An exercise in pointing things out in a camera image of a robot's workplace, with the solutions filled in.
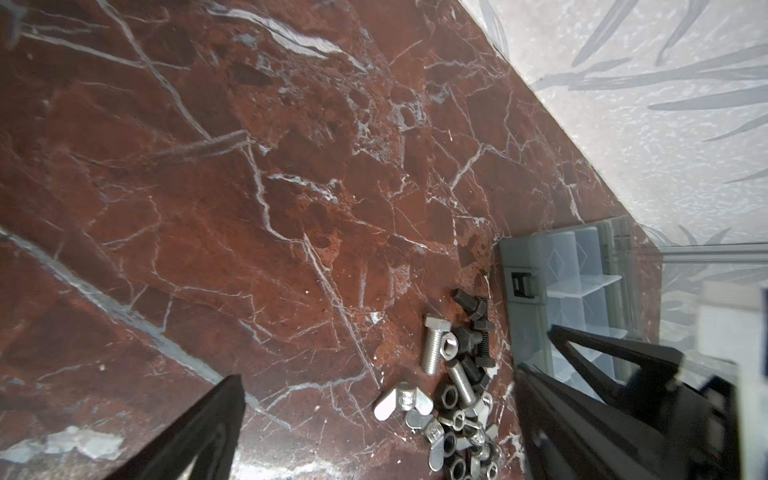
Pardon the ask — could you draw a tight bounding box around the pile of screws and nuts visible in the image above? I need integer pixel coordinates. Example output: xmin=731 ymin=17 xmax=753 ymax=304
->
xmin=404 ymin=310 xmax=502 ymax=479

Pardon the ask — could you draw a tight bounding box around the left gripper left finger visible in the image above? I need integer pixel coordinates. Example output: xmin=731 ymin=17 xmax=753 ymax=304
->
xmin=108 ymin=375 xmax=246 ymax=479

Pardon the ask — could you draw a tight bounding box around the grey plastic organizer box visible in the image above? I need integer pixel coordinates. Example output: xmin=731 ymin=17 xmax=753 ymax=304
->
xmin=499 ymin=216 xmax=658 ymax=398

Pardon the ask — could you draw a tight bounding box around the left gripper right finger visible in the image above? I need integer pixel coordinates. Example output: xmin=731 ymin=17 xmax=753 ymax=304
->
xmin=515 ymin=325 xmax=744 ymax=479

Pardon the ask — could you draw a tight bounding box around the silver hex bolt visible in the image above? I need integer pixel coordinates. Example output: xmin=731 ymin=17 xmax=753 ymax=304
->
xmin=421 ymin=315 xmax=451 ymax=376

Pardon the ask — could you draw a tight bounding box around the silver wing nut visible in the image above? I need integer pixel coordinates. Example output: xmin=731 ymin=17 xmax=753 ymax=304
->
xmin=373 ymin=382 xmax=434 ymax=421

